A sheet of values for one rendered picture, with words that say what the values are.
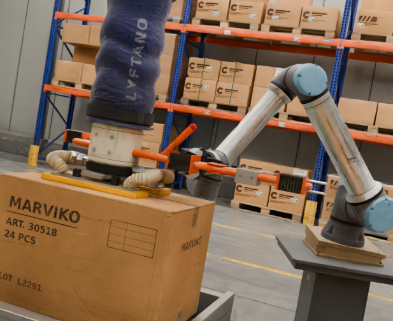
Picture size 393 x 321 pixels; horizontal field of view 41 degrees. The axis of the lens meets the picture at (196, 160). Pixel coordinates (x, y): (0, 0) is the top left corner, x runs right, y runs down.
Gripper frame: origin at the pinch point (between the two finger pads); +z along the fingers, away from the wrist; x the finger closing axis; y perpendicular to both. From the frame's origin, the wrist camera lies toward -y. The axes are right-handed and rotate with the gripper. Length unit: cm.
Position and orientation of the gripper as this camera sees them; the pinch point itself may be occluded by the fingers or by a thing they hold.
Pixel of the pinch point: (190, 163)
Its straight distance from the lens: 168.6
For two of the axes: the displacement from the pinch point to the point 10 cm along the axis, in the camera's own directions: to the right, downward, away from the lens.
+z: -3.4, 0.0, -9.4
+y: -9.3, -1.7, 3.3
